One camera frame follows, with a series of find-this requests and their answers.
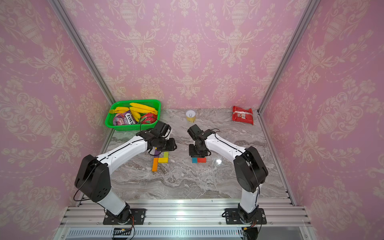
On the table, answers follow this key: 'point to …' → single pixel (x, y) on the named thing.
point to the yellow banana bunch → (136, 110)
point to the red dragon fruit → (151, 118)
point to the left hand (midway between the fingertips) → (176, 147)
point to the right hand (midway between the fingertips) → (190, 158)
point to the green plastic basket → (155, 104)
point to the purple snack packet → (125, 118)
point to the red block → (202, 160)
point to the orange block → (155, 164)
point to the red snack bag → (242, 115)
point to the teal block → (194, 160)
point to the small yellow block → (163, 160)
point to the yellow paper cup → (190, 115)
